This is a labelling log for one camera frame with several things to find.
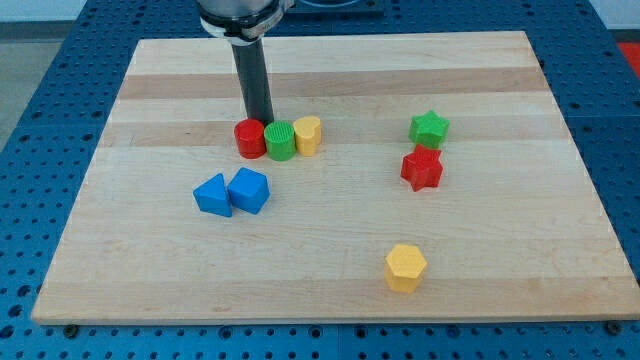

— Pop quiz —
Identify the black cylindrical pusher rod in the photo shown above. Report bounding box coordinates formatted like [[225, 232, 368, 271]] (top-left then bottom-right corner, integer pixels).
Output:
[[232, 39, 274, 126]]

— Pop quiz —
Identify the red circle block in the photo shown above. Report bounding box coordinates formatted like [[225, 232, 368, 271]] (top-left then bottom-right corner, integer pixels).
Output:
[[234, 118, 266, 159]]

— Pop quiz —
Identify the green circle block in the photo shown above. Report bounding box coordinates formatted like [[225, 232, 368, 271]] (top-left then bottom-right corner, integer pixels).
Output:
[[264, 121, 296, 161]]

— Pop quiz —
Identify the yellow heart block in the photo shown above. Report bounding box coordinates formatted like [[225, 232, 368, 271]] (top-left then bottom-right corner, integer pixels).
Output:
[[293, 116, 322, 157]]

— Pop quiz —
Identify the blue pentagon block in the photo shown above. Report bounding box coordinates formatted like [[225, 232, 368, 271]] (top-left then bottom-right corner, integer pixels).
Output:
[[227, 167, 270, 214]]

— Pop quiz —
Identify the blue triangle block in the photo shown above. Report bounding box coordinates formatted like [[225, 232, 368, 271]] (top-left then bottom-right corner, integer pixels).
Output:
[[193, 173, 232, 217]]

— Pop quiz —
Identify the green star block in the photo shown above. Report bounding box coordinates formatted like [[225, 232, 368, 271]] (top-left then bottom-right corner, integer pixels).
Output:
[[408, 110, 450, 149]]

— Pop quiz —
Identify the light wooden board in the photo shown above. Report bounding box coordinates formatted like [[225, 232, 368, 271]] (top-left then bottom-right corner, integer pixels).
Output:
[[31, 31, 639, 325]]

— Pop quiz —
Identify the red star block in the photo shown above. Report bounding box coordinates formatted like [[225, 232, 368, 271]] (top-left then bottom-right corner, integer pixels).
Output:
[[400, 144, 444, 192]]

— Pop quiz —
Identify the yellow hexagon block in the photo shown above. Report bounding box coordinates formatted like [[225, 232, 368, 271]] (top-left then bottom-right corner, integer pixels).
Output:
[[384, 244, 428, 293]]

